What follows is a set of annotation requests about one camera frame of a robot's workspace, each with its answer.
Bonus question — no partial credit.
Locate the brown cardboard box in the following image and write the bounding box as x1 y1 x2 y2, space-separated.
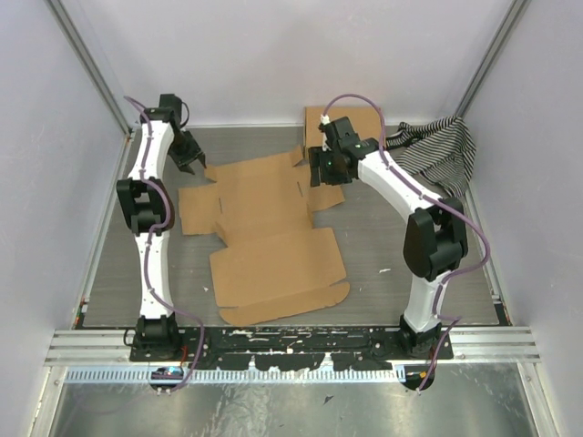
303 106 383 151
179 147 350 326

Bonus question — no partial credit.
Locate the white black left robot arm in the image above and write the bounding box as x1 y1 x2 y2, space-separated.
116 94 207 361

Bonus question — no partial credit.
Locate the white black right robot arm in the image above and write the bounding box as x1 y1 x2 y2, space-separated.
307 116 468 360

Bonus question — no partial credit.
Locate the folded brown cardboard box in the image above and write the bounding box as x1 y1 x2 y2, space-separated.
303 106 383 151

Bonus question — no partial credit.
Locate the striped black white cloth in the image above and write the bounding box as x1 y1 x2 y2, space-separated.
385 117 476 198

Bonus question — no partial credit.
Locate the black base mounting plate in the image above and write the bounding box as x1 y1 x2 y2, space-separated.
123 326 454 371

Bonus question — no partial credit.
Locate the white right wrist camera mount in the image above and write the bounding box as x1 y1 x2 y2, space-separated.
318 115 331 152

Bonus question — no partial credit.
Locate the left aluminium corner post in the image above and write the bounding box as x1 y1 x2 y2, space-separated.
45 1 134 135

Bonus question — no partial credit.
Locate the aluminium corner post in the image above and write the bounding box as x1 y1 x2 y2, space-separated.
455 0 531 118
45 1 134 135

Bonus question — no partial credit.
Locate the aluminium front frame rail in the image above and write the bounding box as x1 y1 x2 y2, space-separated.
45 326 540 371

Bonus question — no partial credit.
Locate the slotted grey cable duct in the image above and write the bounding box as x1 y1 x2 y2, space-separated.
64 363 405 385

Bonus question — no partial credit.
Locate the right aluminium corner post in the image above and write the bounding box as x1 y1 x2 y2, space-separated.
455 0 531 118

